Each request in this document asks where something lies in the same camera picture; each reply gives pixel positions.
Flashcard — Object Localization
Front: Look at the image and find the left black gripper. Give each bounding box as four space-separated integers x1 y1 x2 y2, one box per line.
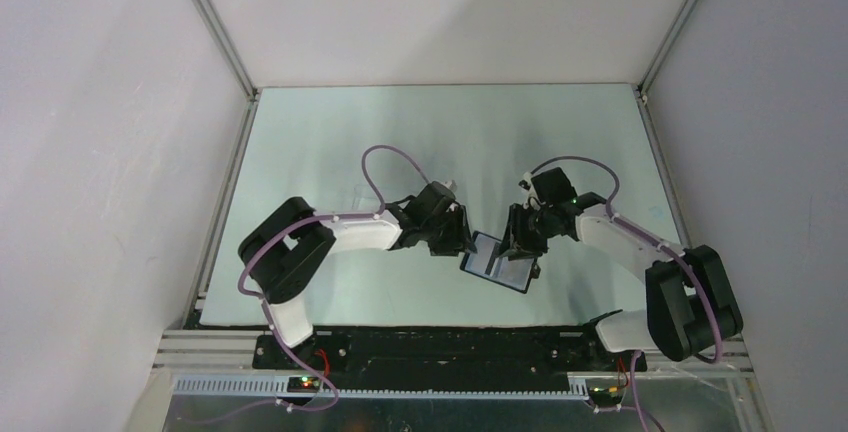
421 204 476 256

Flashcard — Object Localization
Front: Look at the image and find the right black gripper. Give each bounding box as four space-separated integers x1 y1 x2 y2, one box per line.
497 203 557 261

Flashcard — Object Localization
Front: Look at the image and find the clear plastic card tray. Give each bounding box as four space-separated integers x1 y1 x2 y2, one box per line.
351 183 385 213

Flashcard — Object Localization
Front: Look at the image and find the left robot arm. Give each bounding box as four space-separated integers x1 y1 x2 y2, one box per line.
237 181 476 369

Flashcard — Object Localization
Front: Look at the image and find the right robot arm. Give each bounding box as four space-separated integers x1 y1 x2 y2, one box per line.
497 168 743 370

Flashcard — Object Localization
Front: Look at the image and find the right controller board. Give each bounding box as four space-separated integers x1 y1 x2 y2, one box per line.
586 386 628 413

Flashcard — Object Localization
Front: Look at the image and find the controller board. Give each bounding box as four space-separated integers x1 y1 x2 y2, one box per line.
586 386 628 413
285 375 324 396

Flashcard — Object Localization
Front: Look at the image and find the left controller board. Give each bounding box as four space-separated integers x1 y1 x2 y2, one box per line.
285 375 324 396

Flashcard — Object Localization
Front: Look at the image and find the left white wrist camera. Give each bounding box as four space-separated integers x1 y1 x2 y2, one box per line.
443 180 458 194

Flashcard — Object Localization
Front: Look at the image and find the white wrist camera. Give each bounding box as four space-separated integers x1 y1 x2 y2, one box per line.
443 180 458 194
519 172 538 208

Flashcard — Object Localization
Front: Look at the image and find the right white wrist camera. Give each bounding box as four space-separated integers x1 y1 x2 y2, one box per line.
519 172 538 208

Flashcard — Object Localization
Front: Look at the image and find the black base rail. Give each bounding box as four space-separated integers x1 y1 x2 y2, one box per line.
293 324 632 393

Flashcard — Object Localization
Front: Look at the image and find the right aluminium frame post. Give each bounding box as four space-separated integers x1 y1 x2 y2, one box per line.
637 0 701 96

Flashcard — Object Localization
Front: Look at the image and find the aluminium frame post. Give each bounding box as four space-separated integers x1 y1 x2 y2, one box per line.
191 0 258 102
637 0 701 96

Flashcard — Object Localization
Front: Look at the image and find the left aluminium frame post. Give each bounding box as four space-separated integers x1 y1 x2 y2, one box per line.
191 0 258 102

